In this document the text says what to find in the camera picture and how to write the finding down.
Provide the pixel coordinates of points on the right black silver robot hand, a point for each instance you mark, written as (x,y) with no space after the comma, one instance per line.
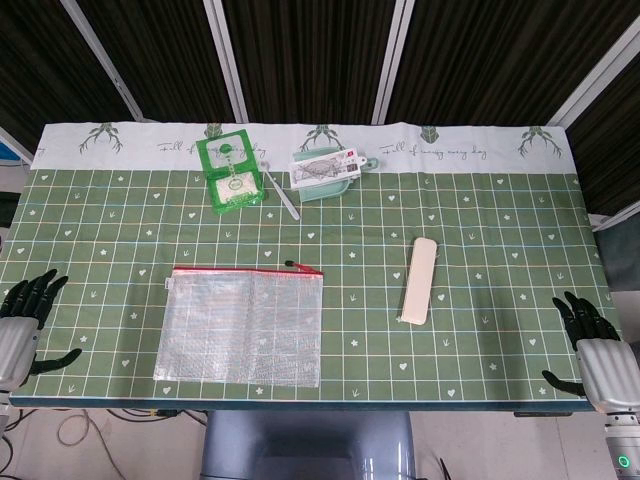
(605,365)

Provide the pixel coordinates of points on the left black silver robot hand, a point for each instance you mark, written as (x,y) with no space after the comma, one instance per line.
(17,345)

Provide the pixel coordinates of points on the clear mesh zipper pouch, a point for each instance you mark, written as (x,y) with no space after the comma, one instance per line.
(235,330)

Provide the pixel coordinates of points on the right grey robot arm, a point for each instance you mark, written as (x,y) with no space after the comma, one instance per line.
(622,445)

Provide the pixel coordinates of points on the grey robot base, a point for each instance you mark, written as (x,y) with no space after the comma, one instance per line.
(305,445)

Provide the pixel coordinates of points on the cream oblong pencil case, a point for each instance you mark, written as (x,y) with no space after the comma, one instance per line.
(420,280)

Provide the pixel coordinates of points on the green grid tablecloth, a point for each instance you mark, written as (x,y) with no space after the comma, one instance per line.
(360,280)

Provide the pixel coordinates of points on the green plastic packet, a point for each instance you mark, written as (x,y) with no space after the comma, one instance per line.
(232,175)

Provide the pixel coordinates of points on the white toothbrush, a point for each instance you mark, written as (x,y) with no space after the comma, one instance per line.
(282,195)

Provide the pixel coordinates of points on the light green packaged tool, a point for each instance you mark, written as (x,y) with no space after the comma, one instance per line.
(325,192)

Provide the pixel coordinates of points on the white printed flat packet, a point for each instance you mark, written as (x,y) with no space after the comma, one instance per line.
(322,170)

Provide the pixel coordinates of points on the aluminium partition post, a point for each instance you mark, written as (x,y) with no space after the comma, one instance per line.
(102,60)
(595,75)
(392,60)
(227,60)

